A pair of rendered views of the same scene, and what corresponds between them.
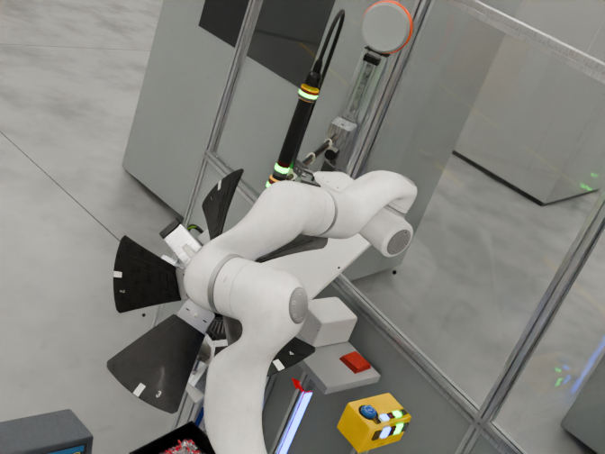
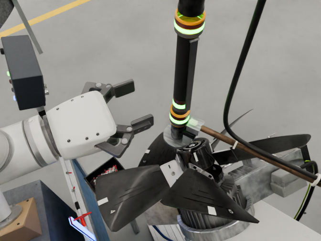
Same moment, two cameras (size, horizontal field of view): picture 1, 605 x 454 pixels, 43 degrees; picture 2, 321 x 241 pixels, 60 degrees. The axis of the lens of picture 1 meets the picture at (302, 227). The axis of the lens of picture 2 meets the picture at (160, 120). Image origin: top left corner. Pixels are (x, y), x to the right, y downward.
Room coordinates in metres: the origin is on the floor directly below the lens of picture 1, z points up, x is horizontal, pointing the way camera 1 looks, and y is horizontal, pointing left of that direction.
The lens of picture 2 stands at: (1.82, -0.23, 2.07)
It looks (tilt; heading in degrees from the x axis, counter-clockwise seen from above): 59 degrees down; 110
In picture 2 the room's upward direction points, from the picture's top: straight up
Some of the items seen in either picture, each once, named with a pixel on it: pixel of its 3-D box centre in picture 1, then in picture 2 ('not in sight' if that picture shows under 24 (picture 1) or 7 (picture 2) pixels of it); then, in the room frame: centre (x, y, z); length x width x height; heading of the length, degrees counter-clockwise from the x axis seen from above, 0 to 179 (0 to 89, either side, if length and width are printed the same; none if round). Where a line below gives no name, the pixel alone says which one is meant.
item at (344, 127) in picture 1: (340, 133); not in sight; (2.36, -0.01, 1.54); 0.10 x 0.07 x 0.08; 170
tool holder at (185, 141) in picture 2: not in sight; (181, 128); (1.75, 0.10, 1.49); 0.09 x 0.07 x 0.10; 170
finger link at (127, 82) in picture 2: (299, 172); (115, 86); (1.63, 0.05, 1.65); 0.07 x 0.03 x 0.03; 45
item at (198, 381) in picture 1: (201, 376); not in sight; (1.77, 0.12, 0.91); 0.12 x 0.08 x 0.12; 135
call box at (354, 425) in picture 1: (373, 423); not in sight; (1.70, -0.37, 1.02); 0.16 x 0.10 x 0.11; 135
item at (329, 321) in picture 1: (321, 318); not in sight; (2.29, -0.18, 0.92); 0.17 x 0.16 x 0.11; 135
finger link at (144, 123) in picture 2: (335, 172); (138, 132); (1.70, -0.03, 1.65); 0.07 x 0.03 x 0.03; 45
